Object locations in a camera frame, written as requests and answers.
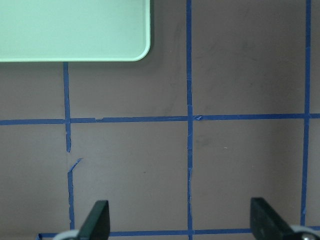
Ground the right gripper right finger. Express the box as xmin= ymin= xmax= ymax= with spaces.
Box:
xmin=249 ymin=197 xmax=300 ymax=240

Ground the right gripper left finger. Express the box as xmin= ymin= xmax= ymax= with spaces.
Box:
xmin=77 ymin=200 xmax=111 ymax=240

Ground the light green tray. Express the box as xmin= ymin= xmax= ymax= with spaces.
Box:
xmin=0 ymin=0 xmax=151 ymax=63

